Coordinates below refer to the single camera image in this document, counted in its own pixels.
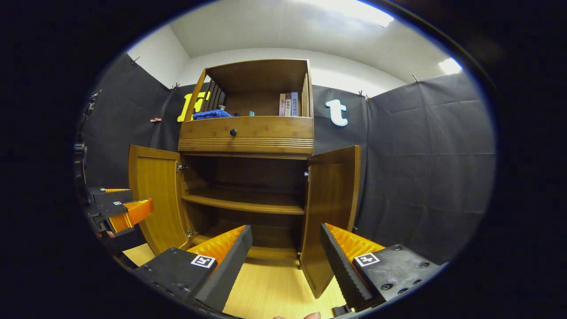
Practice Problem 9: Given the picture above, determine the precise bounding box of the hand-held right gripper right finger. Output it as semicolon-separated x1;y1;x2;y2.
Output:
320;223;443;311

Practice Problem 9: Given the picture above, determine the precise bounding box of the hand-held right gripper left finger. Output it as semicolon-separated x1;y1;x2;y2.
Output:
133;225;253;313

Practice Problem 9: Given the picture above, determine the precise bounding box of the wooden shoe cabinet door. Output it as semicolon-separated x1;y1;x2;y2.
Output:
128;145;192;256
299;145;361;300

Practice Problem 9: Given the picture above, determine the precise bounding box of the wooden double-door shoe cabinet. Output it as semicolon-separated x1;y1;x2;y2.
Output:
128;59;361;300

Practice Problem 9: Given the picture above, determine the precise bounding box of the wooden cabinet inner shelf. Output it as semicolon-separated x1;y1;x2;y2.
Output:
182;191;305;215

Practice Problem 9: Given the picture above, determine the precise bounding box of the wooden cabinet drawer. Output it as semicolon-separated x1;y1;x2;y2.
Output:
178;116;314;151

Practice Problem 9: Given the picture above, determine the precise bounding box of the black backdrop cloth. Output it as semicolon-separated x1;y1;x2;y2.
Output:
75;52;496;266

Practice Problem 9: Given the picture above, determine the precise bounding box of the blue towel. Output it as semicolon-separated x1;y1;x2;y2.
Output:
192;109;233;121

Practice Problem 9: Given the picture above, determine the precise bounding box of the ceiling light panel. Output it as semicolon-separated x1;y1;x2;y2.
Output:
310;0;394;27
439;58;463;75

